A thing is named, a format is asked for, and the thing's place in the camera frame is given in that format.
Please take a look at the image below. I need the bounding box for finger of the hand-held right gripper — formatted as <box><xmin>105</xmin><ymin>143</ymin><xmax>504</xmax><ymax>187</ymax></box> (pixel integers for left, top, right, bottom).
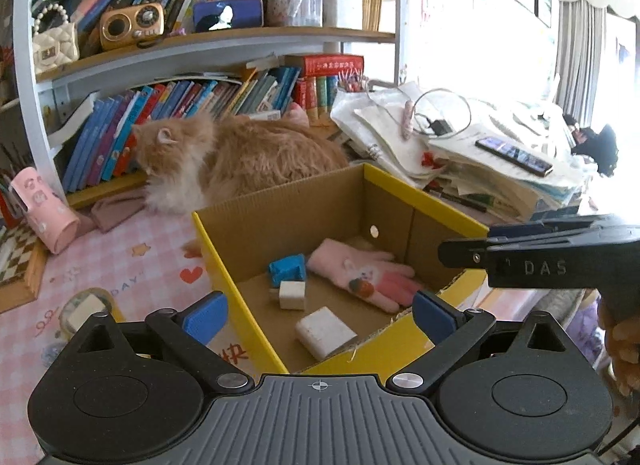
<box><xmin>437</xmin><ymin>236</ymin><xmax>501</xmax><ymax>271</ymax></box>
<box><xmin>489</xmin><ymin>215</ymin><xmax>616</xmax><ymax>240</ymax></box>

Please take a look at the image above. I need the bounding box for pot of pink pencils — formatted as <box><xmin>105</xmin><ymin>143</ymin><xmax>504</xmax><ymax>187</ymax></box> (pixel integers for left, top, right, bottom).
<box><xmin>337</xmin><ymin>70</ymin><xmax>363</xmax><ymax>93</ymax></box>

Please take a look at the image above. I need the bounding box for white bookshelf frame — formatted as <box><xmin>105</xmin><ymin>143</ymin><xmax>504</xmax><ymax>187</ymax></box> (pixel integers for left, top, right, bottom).
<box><xmin>12</xmin><ymin>0</ymin><xmax>401</xmax><ymax>206</ymax></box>

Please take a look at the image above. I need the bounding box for small white eraser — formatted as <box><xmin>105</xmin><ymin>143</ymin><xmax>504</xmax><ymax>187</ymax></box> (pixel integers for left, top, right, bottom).
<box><xmin>278</xmin><ymin>280</ymin><xmax>307</xmax><ymax>311</ymax></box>

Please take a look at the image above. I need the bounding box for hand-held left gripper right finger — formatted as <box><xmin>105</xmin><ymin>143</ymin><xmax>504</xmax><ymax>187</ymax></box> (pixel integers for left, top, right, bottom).
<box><xmin>390</xmin><ymin>290</ymin><xmax>596</xmax><ymax>392</ymax></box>

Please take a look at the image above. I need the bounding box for row of blue books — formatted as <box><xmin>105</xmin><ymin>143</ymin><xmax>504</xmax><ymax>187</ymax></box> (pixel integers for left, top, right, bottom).
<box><xmin>47</xmin><ymin>65</ymin><xmax>301</xmax><ymax>193</ymax></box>

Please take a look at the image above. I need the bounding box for blue eraser block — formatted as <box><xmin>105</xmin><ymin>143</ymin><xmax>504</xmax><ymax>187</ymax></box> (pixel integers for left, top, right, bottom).
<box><xmin>268</xmin><ymin>254</ymin><xmax>307</xmax><ymax>288</ymax></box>

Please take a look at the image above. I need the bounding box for pink cylindrical pen holder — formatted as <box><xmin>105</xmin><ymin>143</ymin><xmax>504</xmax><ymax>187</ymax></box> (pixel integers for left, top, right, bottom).
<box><xmin>10</xmin><ymin>168</ymin><xmax>81</xmax><ymax>254</ymax></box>

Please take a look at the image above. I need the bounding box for person's right hand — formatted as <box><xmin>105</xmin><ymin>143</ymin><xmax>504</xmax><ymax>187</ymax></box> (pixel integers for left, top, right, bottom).
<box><xmin>597</xmin><ymin>290</ymin><xmax>640</xmax><ymax>396</ymax></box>

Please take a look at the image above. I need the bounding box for orange fluffy cat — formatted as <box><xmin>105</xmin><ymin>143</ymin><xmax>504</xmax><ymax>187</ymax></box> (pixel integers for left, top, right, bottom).
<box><xmin>131</xmin><ymin>112</ymin><xmax>351</xmax><ymax>216</ymax></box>

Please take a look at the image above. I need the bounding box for pink bunny glove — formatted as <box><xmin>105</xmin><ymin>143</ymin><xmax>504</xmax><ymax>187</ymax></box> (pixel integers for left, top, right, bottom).
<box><xmin>306</xmin><ymin>238</ymin><xmax>426</xmax><ymax>314</ymax></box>

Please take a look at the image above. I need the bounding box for stack of papers and books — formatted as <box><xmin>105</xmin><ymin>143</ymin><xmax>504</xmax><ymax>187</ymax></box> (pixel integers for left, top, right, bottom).
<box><xmin>330</xmin><ymin>80</ymin><xmax>596</xmax><ymax>226</ymax></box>

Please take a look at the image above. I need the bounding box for red thick dictionary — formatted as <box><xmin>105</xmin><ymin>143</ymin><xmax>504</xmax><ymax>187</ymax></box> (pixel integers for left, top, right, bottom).
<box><xmin>299</xmin><ymin>54</ymin><xmax>365</xmax><ymax>78</ymax></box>

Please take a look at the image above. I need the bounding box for large white eraser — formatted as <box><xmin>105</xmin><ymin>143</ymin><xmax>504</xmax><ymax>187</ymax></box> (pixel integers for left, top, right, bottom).
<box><xmin>295</xmin><ymin>306</ymin><xmax>358</xmax><ymax>360</ymax></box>

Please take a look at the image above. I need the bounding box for yellow tape roll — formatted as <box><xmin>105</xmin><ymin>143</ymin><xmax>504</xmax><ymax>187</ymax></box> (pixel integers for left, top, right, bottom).
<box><xmin>59</xmin><ymin>287</ymin><xmax>126</xmax><ymax>336</ymax></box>

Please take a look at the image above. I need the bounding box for clear pen container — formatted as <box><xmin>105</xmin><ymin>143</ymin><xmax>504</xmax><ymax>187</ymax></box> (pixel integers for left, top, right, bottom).
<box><xmin>267</xmin><ymin>0</ymin><xmax>323</xmax><ymax>28</ymax></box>

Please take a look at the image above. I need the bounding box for mauve cloth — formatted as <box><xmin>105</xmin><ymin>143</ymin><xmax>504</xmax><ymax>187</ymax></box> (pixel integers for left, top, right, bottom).
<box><xmin>75</xmin><ymin>190</ymin><xmax>151</xmax><ymax>233</ymax></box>

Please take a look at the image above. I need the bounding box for wooden chessboard box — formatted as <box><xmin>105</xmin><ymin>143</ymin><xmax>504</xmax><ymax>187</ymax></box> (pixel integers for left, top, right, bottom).
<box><xmin>0</xmin><ymin>222</ymin><xmax>48</xmax><ymax>316</ymax></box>

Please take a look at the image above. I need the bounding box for white quilted pearl handbag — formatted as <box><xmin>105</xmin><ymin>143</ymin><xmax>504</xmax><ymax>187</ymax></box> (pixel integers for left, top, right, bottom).
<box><xmin>31</xmin><ymin>2</ymin><xmax>81</xmax><ymax>73</ymax></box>

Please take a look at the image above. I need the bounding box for white storage container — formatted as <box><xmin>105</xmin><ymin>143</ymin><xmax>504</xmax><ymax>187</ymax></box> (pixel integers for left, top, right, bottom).
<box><xmin>322</xmin><ymin>0</ymin><xmax>364</xmax><ymax>31</ymax></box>

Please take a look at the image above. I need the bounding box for gold retro radio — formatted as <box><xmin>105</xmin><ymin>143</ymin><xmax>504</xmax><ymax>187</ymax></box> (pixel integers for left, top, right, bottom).
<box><xmin>99</xmin><ymin>2</ymin><xmax>166</xmax><ymax>51</ymax></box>

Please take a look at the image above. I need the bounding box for charger with white cable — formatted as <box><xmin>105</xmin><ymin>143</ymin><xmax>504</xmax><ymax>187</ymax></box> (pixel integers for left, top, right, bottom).
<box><xmin>365</xmin><ymin>78</ymin><xmax>473</xmax><ymax>141</ymax></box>

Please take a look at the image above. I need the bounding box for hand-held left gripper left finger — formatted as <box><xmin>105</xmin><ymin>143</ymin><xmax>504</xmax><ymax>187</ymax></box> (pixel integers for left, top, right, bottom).
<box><xmin>65</xmin><ymin>291</ymin><xmax>253</xmax><ymax>393</ymax></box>

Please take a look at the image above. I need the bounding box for yellow cardboard box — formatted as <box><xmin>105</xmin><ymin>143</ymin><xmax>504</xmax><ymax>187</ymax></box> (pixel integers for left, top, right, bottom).
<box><xmin>192</xmin><ymin>162</ymin><xmax>490</xmax><ymax>376</ymax></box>

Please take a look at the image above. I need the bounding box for black remote control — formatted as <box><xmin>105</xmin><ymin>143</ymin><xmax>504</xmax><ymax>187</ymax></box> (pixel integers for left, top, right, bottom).
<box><xmin>475</xmin><ymin>136</ymin><xmax>554</xmax><ymax>177</ymax></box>

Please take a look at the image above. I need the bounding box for grey curtain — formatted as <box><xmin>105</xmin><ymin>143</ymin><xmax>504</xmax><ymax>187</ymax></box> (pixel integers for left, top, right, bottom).
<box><xmin>555</xmin><ymin>0</ymin><xmax>640</xmax><ymax>121</ymax></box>

